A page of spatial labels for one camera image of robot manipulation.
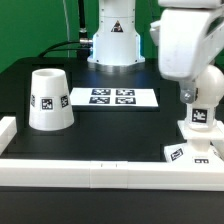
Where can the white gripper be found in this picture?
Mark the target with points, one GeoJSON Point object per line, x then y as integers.
{"type": "Point", "coordinates": [188, 40]}

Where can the white lamp bulb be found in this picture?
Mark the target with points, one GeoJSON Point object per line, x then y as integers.
{"type": "Point", "coordinates": [210, 86]}

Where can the white lamp base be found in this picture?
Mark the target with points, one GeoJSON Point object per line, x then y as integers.
{"type": "Point", "coordinates": [200, 147]}

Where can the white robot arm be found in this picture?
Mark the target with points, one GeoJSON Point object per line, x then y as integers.
{"type": "Point", "coordinates": [116, 44]}

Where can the white lamp shade cone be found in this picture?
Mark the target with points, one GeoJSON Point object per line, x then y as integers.
{"type": "Point", "coordinates": [50, 105]}

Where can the white marker sheet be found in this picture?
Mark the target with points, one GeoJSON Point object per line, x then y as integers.
{"type": "Point", "coordinates": [113, 97]}

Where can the white left fence block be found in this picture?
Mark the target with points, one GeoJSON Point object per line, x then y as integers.
{"type": "Point", "coordinates": [8, 130]}

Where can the black upright cable connector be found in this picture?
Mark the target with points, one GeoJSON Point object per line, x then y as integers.
{"type": "Point", "coordinates": [82, 52]}

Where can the white front fence wall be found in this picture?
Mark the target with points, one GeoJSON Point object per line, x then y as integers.
{"type": "Point", "coordinates": [111, 174]}

